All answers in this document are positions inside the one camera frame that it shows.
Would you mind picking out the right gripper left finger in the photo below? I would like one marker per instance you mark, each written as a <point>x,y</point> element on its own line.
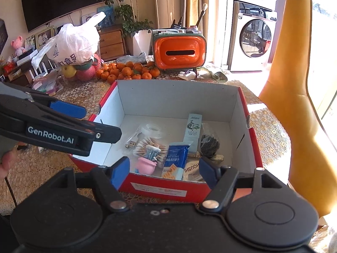
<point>106,182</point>

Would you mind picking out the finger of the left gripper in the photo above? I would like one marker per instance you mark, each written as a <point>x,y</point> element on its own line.
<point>66,108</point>
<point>102,133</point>

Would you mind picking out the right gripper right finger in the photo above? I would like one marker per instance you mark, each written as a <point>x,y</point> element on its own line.
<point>221,181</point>

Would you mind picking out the black seaweed snack packet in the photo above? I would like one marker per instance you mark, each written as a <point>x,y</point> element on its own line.
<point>209,143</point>

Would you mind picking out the pink blue toy figure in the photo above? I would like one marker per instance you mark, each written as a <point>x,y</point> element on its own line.
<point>146,164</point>

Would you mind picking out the blue cracker packet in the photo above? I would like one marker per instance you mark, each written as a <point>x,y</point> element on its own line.
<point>176,160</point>

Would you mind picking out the grey herbal product box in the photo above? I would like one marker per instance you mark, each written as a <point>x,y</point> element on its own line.
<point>192,131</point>

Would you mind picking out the person's left hand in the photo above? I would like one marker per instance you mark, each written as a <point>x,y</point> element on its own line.
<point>9,159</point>

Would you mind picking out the beige snack packet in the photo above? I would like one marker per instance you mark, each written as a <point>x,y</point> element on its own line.
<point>191,171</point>

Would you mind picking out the cotton swab pack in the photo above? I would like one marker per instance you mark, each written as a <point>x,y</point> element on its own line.
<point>140,148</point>

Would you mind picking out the red cardboard box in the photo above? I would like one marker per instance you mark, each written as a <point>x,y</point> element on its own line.
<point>168,104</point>

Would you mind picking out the pile of mandarins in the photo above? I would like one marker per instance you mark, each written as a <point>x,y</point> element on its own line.
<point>111,72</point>

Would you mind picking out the white plastic grocery bag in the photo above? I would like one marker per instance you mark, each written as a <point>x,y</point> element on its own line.
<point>73,45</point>

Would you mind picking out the pink teddy bear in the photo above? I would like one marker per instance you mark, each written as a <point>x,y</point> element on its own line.
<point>17,44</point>

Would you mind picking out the wooden tv cabinet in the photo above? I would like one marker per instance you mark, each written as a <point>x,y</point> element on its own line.
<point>111,46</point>

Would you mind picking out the orange green tissue box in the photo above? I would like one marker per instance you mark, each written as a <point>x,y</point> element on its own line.
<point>178,48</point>

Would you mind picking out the potted green plant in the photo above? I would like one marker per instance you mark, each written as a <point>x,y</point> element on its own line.
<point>136,28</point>

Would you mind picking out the white washing machine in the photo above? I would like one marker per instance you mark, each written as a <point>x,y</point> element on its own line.
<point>252,33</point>

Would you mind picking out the green photo frame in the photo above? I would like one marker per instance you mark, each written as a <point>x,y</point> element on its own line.
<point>42,37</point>

